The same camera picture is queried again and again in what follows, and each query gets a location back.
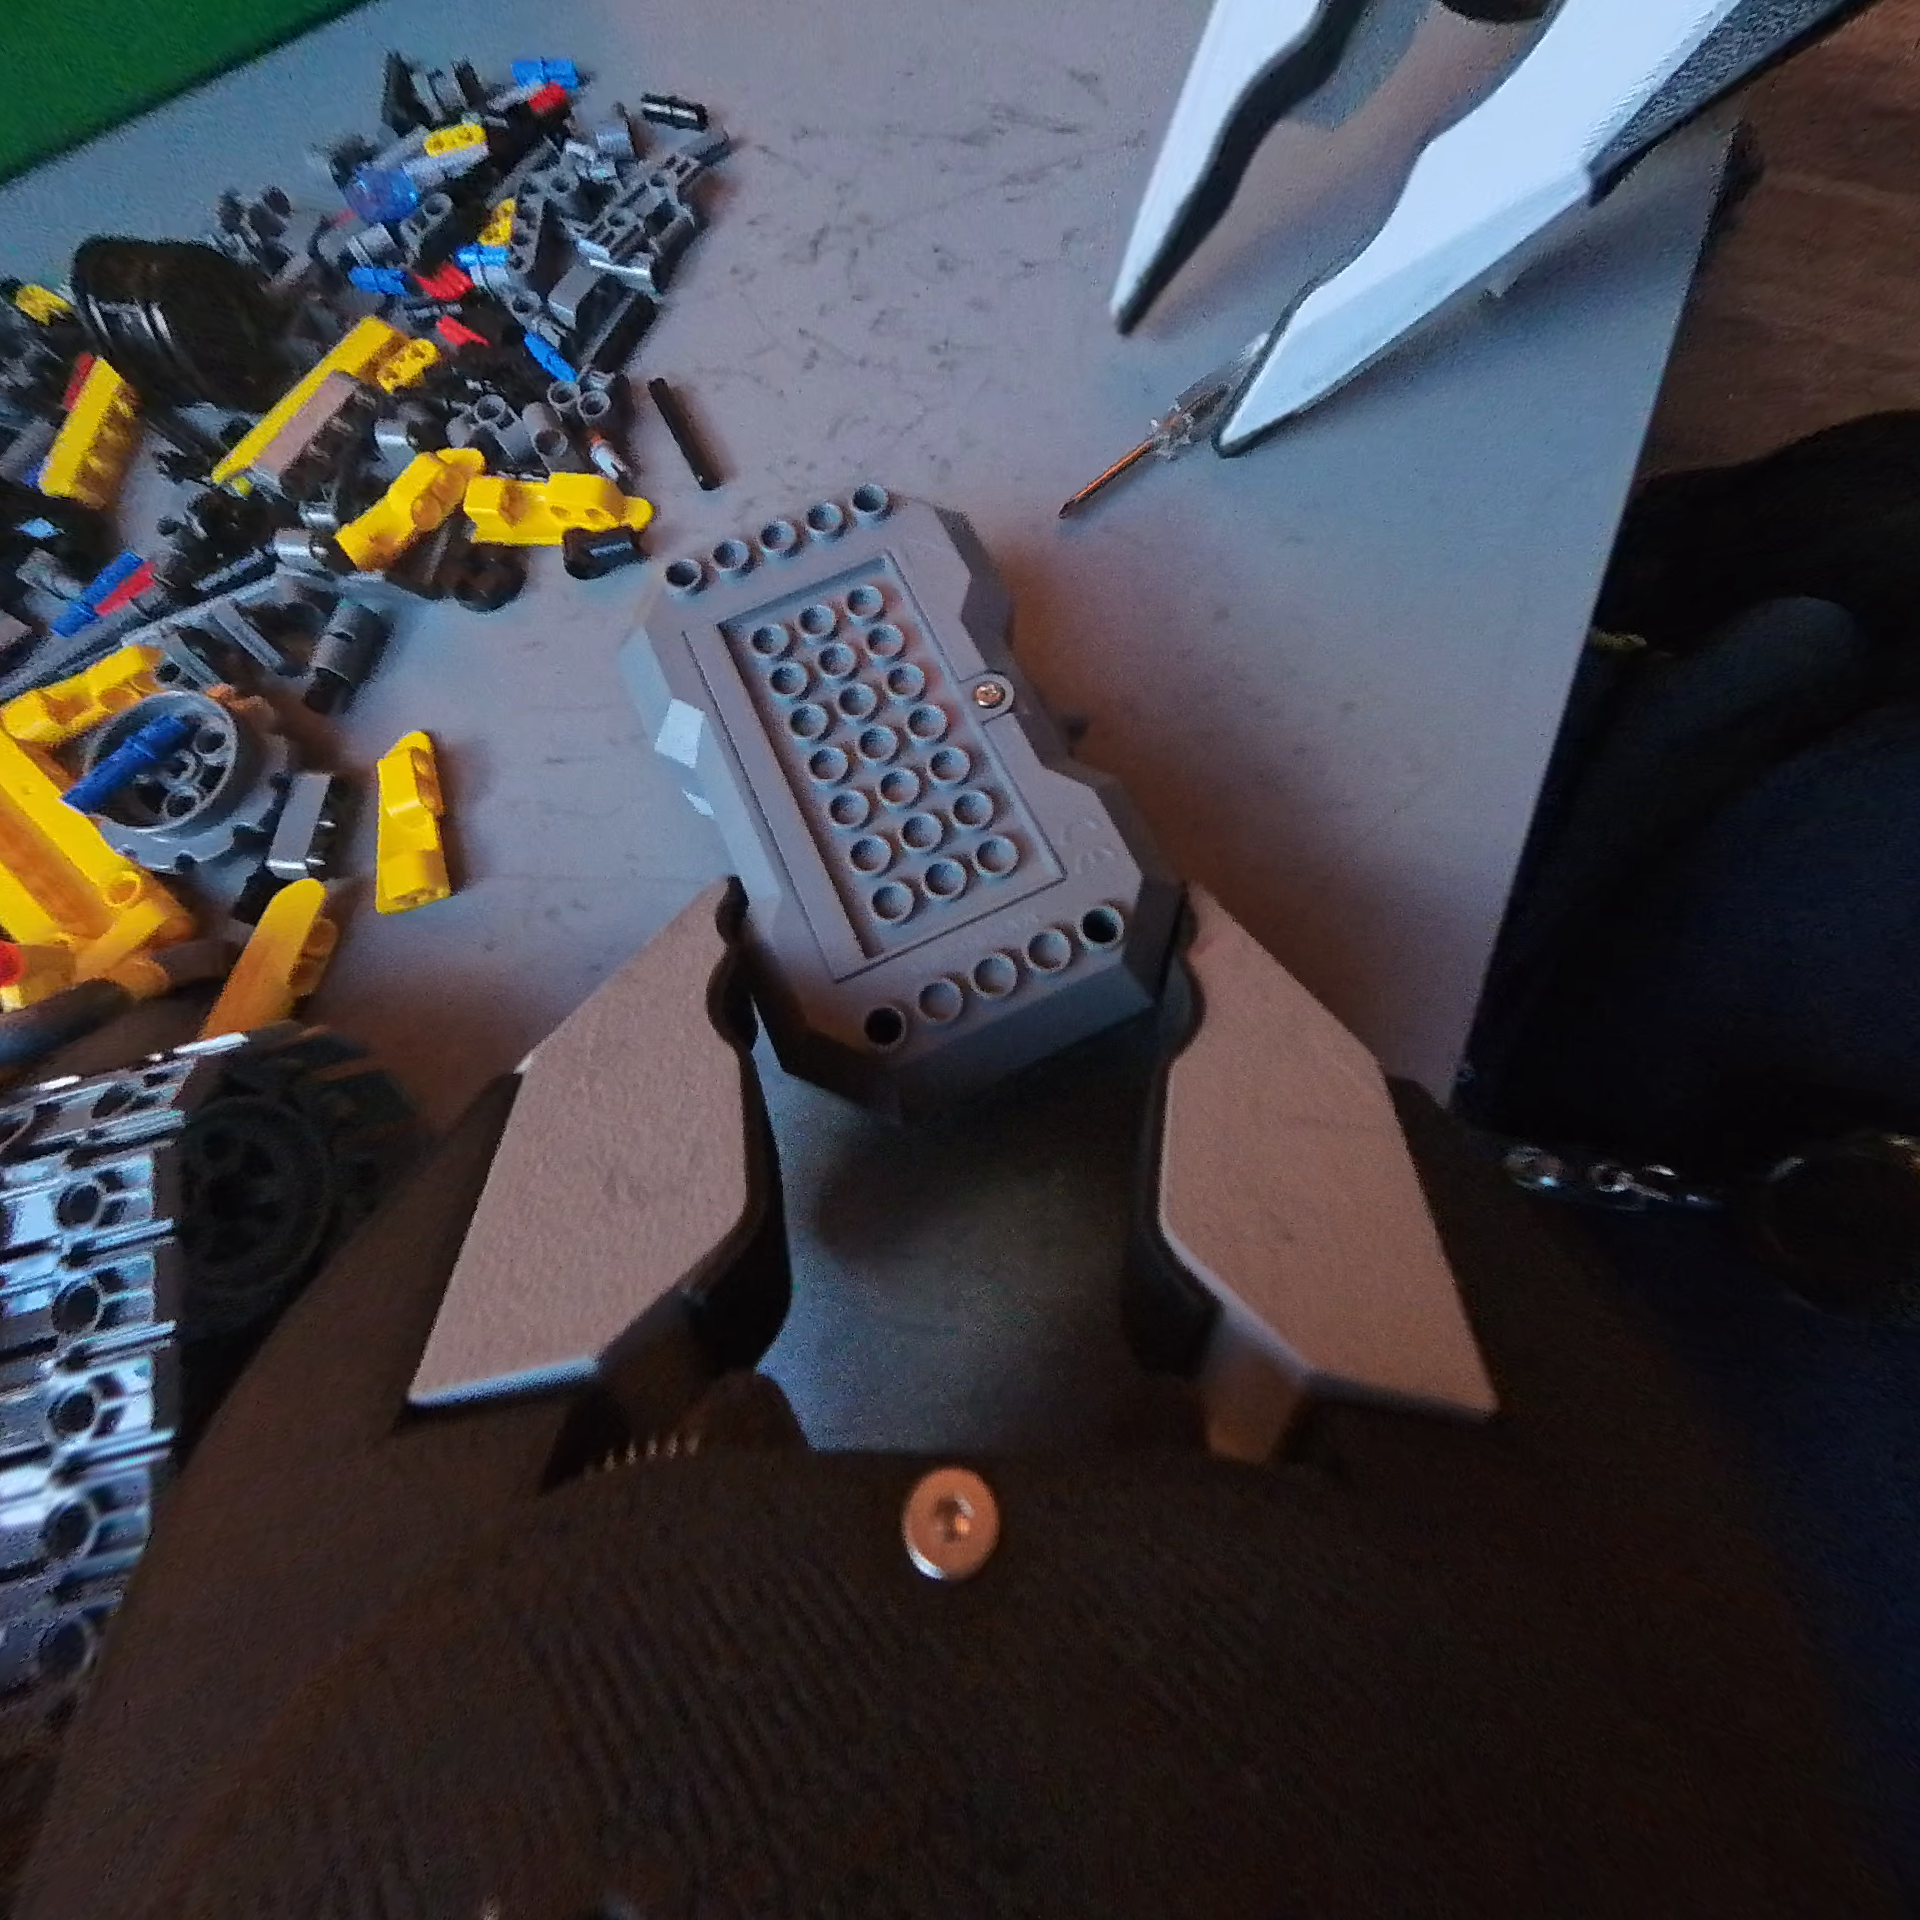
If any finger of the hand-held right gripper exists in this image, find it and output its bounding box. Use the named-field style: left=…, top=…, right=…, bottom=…
left=1212, top=0, right=1758, bottom=461
left=1109, top=0, right=1374, bottom=336

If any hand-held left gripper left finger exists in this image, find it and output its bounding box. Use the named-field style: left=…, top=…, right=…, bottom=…
left=403, top=876, right=794, bottom=1412

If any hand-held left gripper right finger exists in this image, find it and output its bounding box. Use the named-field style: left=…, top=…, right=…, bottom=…
left=1121, top=883, right=1502, bottom=1464

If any small clear-handled screwdriver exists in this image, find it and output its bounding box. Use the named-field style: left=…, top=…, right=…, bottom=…
left=1055, top=342, right=1278, bottom=522

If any grey battery box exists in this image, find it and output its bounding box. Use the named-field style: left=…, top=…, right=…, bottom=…
left=618, top=483, right=1187, bottom=1120

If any yellow tracked robot model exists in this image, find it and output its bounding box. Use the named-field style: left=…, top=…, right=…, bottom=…
left=0, top=1027, right=413, bottom=1712

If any grey studded battery cover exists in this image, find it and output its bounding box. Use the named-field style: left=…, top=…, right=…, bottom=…
left=715, top=563, right=1115, bottom=963

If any yellow curved panel piece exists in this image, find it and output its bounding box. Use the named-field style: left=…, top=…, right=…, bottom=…
left=371, top=730, right=453, bottom=917

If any black badge reel with clip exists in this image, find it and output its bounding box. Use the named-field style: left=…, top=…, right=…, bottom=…
left=1503, top=1132, right=1920, bottom=1314

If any grey round turntable piece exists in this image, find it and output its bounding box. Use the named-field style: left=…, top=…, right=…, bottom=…
left=73, top=691, right=293, bottom=881

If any black axle rod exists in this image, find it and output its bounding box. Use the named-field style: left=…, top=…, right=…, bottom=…
left=647, top=379, right=726, bottom=493

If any pile of small building pieces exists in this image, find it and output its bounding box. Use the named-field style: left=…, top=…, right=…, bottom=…
left=0, top=52, right=738, bottom=1052

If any black toy wheel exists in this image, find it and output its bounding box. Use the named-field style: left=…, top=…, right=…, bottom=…
left=66, top=237, right=293, bottom=414

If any green plastic bin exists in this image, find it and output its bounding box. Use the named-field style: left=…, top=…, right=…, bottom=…
left=0, top=0, right=383, bottom=190

